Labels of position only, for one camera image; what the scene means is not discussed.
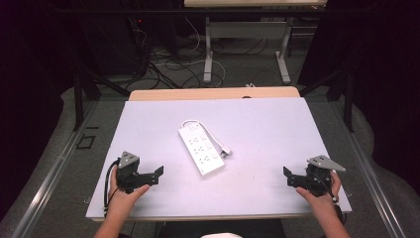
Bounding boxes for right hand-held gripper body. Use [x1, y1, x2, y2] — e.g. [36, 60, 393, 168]
[304, 155, 347, 198]

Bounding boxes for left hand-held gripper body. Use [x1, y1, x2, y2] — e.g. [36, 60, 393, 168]
[115, 151, 151, 195]

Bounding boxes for person's right hand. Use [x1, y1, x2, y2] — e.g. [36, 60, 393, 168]
[294, 170, 343, 217]

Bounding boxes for person's left hand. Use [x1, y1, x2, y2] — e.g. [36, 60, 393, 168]
[107, 165, 152, 220]

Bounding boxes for white table cover board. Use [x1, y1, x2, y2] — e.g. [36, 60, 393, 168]
[85, 96, 354, 222]

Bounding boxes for white power strip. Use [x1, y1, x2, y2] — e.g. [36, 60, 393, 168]
[177, 124, 227, 177]

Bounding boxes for person's dark clothing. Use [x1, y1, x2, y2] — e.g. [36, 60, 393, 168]
[157, 218, 287, 238]

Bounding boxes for wooden table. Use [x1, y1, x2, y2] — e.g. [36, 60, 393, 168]
[128, 85, 302, 102]

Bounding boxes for black curtain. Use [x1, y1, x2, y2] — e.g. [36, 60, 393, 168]
[296, 0, 420, 196]

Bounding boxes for black computer tower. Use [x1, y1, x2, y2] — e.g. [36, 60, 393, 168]
[77, 13, 151, 77]

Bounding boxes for grey-legged desk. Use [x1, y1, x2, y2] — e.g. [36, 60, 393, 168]
[183, 0, 329, 85]

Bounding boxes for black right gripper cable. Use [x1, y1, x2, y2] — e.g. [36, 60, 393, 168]
[313, 172, 340, 204]

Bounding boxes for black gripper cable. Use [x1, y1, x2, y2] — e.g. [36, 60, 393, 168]
[103, 158, 121, 217]
[313, 172, 340, 204]

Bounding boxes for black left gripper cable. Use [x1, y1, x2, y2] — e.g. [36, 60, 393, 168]
[103, 158, 121, 217]

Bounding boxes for black floor socket frame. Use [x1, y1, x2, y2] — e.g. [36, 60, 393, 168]
[75, 134, 97, 151]

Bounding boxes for metal floor rail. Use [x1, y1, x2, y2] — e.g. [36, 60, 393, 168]
[10, 99, 100, 238]
[330, 98, 408, 238]

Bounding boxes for white power strip cable with plug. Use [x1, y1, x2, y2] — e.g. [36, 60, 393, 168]
[180, 119, 234, 160]

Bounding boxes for black metal stand frame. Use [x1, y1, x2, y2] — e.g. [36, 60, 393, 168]
[71, 62, 132, 132]
[298, 65, 356, 133]

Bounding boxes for tangle of floor cables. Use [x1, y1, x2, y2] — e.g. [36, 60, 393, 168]
[130, 16, 269, 90]

